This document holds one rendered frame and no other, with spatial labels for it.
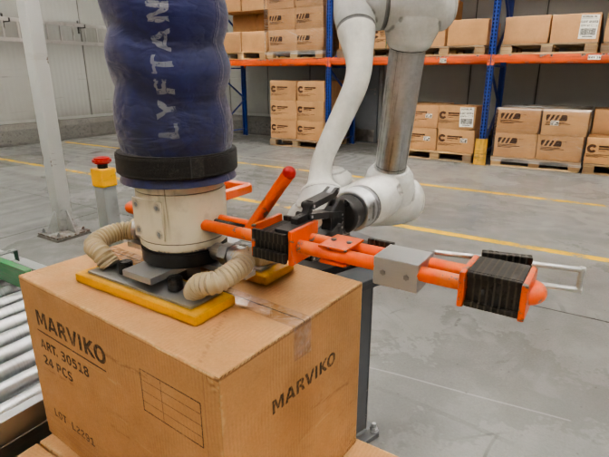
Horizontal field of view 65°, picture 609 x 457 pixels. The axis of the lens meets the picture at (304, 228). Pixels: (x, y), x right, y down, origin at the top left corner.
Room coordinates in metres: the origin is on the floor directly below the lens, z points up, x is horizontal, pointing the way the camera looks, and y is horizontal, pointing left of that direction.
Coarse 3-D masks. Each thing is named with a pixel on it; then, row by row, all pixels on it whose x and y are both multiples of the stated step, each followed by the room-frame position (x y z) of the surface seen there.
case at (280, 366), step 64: (128, 256) 1.03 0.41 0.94; (64, 320) 0.82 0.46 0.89; (128, 320) 0.73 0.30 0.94; (256, 320) 0.73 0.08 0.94; (320, 320) 0.76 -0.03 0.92; (64, 384) 0.85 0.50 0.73; (128, 384) 0.70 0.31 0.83; (192, 384) 0.60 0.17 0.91; (256, 384) 0.63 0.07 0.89; (320, 384) 0.77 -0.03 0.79; (128, 448) 0.72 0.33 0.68; (192, 448) 0.61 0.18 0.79; (256, 448) 0.62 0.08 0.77; (320, 448) 0.77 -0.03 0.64
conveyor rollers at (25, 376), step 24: (0, 288) 1.69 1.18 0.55; (0, 312) 1.51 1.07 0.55; (24, 312) 1.50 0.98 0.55; (0, 336) 1.34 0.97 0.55; (24, 336) 1.39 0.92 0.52; (0, 360) 1.24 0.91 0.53; (24, 360) 1.22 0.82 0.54; (0, 384) 1.09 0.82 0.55; (24, 384) 1.12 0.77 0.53; (0, 408) 1.00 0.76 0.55
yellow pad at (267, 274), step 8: (272, 264) 0.92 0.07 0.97; (280, 264) 0.93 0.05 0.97; (256, 272) 0.88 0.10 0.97; (264, 272) 0.88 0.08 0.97; (272, 272) 0.88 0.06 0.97; (280, 272) 0.90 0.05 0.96; (288, 272) 0.93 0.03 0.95; (248, 280) 0.88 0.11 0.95; (256, 280) 0.87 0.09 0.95; (264, 280) 0.86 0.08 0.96; (272, 280) 0.88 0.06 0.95
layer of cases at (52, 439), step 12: (36, 444) 0.88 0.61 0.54; (48, 444) 0.88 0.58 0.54; (60, 444) 0.88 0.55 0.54; (360, 444) 0.88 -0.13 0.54; (24, 456) 0.84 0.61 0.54; (36, 456) 0.84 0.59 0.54; (48, 456) 0.84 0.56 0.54; (60, 456) 0.85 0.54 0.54; (72, 456) 0.84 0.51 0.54; (348, 456) 0.84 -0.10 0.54; (360, 456) 0.84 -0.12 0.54; (372, 456) 0.84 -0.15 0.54; (384, 456) 0.84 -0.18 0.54; (396, 456) 0.84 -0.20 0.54
